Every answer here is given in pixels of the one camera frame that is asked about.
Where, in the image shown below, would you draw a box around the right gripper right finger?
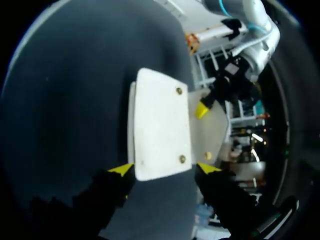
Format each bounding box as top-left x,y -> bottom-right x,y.
195,161 -> 261,240

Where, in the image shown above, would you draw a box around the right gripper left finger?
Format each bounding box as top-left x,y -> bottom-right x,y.
30,162 -> 137,240

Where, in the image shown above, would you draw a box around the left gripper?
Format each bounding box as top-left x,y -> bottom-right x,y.
194,56 -> 261,120

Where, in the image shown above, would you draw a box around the white cable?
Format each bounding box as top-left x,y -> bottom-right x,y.
232,25 -> 279,56

